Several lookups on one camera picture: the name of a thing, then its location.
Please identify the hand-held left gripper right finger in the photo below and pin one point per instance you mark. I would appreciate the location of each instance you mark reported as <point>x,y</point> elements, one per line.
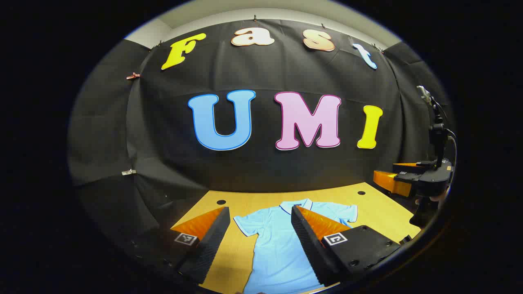
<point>308,245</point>

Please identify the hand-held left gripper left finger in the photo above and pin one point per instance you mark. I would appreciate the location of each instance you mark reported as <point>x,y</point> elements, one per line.
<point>212,241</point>

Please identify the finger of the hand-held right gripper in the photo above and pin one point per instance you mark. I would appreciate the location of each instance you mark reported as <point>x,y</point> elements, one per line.
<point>390,183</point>
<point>408,165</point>

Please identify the light blue T-shirt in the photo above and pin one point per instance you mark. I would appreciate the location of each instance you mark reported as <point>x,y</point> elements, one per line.
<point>278,253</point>

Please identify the black backdrop cloth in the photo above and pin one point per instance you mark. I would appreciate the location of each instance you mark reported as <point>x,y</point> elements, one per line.
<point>265,171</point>

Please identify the silver clip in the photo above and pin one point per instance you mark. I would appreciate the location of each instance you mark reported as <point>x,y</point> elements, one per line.
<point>128,172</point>

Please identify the red clip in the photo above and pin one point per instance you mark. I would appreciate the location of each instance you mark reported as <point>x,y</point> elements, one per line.
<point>132,76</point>

